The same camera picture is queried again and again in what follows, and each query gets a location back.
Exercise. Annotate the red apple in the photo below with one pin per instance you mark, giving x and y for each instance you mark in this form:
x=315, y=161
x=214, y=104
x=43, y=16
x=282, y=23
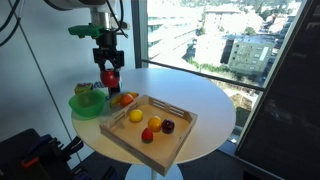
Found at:
x=109, y=78

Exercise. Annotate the round white table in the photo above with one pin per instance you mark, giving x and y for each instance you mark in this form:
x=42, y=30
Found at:
x=215, y=118

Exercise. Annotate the yellow orange bell pepper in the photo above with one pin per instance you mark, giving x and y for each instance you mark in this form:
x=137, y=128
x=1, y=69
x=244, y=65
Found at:
x=155, y=124

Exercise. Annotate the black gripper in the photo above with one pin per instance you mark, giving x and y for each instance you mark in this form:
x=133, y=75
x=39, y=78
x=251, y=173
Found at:
x=107, y=44

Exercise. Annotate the wooden tray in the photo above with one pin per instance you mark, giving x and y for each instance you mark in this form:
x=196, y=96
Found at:
x=160, y=154

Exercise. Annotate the colourful soft cube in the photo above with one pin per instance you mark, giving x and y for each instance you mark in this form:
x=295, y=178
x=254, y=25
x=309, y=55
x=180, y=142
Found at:
x=82, y=87

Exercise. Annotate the orange fruit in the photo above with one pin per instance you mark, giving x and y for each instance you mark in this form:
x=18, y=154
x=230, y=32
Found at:
x=126, y=99

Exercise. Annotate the small red tomato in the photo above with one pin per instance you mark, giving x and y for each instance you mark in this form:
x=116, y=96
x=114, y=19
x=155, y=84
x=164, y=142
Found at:
x=147, y=135

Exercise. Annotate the window handrail bar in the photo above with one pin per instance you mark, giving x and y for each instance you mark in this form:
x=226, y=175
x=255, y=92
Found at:
x=206, y=75

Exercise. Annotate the yellow lemon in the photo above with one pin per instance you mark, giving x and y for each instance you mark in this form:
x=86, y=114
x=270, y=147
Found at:
x=135, y=115

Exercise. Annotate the green plastic bowl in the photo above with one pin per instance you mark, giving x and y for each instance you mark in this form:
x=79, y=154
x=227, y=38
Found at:
x=88, y=104

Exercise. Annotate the yellow banana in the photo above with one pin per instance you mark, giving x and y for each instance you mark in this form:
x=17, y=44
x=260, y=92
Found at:
x=116, y=100

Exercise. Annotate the black white patterned cube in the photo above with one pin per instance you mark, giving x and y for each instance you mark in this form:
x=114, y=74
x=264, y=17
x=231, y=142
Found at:
x=98, y=85

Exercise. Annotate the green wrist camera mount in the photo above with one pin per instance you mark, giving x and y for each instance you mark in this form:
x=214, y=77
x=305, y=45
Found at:
x=86, y=30

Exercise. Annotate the dark purple plum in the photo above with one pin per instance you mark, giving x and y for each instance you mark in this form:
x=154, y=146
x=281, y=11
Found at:
x=168, y=126

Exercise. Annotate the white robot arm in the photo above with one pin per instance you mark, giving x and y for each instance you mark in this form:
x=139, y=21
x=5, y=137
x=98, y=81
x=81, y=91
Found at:
x=105, y=25

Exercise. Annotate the black equipment bag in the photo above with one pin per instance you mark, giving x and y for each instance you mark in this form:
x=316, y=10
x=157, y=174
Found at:
x=28, y=156

